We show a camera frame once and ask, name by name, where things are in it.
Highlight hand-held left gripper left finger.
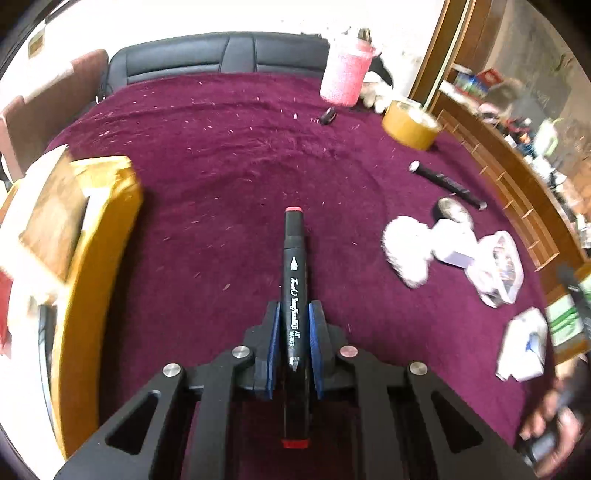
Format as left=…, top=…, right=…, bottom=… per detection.
left=53, top=301, right=282, bottom=480

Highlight black art marker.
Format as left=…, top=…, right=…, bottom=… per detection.
left=281, top=206, right=311, bottom=449

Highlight pink knitted thermos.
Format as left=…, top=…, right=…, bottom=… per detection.
left=320, top=28, right=377, bottom=107

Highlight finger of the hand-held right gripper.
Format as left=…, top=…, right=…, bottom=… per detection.
left=556, top=263, right=591, bottom=315

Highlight wooden cabinet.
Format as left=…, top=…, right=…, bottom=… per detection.
left=434, top=92, right=591, bottom=296

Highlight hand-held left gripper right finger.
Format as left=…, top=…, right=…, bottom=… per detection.
left=308, top=300, right=539, bottom=480

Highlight black tape roll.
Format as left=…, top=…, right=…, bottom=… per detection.
left=435, top=197, right=474, bottom=227

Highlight wooden door frame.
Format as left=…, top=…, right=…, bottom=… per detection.
left=409, top=0, right=476, bottom=109

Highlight beige printed box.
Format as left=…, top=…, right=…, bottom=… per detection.
left=0, top=145, right=93, bottom=284

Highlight white green kettle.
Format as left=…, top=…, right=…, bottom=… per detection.
left=536, top=117, right=561, bottom=158

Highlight black leather sofa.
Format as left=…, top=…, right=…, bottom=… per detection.
left=97, top=31, right=329, bottom=102

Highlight white blue box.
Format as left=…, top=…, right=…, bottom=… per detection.
left=495, top=307, right=549, bottom=383

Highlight clear zip pouch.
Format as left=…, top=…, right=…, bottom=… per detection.
left=465, top=231, right=525, bottom=309

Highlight person's right hand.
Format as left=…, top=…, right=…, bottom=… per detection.
left=517, top=388, right=586, bottom=462

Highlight reddish brown chair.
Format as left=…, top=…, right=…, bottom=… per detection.
left=0, top=48, right=109, bottom=183

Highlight white plug adapter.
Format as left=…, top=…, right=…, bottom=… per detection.
left=431, top=219, right=478, bottom=268

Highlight green white box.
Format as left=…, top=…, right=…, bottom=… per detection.
left=547, top=295, right=591, bottom=356

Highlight blue green box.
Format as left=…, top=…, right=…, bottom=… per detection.
left=452, top=69, right=485, bottom=100

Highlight yellow tape roll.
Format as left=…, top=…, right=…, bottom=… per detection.
left=382, top=98, right=444, bottom=151

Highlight black cable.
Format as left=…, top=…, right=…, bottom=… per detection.
left=37, top=302, right=61, bottom=425

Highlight white gloves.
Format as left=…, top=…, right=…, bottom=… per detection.
left=360, top=78, right=393, bottom=114

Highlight white pink plush toy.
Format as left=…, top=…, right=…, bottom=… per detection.
left=381, top=216, right=439, bottom=289

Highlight black pen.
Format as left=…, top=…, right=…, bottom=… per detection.
left=409, top=160, right=488, bottom=212

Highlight yellow cardboard box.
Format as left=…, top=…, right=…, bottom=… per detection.
left=0, top=147, right=145, bottom=460

